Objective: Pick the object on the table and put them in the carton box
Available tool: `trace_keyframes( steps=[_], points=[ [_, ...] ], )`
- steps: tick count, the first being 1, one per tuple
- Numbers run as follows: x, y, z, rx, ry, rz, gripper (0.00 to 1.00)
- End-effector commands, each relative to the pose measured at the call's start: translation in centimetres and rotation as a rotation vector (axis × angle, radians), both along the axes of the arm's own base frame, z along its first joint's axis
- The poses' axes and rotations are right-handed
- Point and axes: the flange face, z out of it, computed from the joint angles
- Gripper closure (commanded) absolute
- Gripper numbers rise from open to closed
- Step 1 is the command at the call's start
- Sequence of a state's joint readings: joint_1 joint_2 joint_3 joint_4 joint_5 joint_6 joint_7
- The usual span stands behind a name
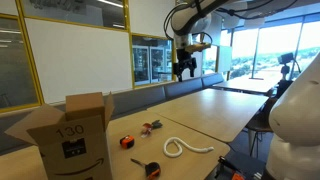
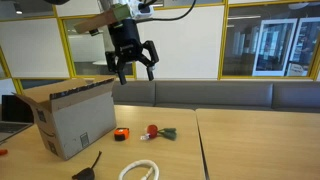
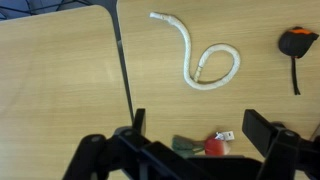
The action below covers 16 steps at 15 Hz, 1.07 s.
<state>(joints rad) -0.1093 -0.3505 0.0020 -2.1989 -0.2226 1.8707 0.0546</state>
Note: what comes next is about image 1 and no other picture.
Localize white standing board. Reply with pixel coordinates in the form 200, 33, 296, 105
216, 44, 233, 74

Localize black camera on tripod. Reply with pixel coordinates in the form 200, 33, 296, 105
277, 52, 303, 98

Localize tan wrist camera mount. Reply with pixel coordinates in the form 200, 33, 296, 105
183, 41, 213, 54

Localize white rope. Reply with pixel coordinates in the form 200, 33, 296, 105
162, 136, 215, 159

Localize brown chair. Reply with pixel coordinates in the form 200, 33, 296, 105
245, 96, 278, 158

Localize small orange object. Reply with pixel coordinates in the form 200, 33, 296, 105
231, 171, 246, 180

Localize orange black strapped tape measure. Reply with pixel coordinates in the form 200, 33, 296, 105
129, 157, 162, 180

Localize grey upholstered bench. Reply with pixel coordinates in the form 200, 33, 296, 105
0, 72, 225, 156

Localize yellow window frame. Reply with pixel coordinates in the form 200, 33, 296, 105
128, 32, 177, 90
0, 12, 45, 114

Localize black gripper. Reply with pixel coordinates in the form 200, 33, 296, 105
173, 48, 198, 82

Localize brown cardboard carton box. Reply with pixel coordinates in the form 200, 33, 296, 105
3, 91, 116, 180

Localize black clamp tool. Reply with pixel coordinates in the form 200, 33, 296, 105
214, 155, 243, 180

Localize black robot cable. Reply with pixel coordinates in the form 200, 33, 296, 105
163, 0, 299, 41

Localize white framed glass door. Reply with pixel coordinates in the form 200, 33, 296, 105
149, 46, 165, 83
132, 45, 151, 84

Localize small orange tape measure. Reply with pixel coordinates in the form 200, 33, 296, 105
119, 134, 136, 150

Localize dark blue platform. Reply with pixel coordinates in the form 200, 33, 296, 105
203, 149, 268, 180

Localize red radish toy with tag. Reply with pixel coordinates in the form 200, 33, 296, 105
140, 119, 164, 139

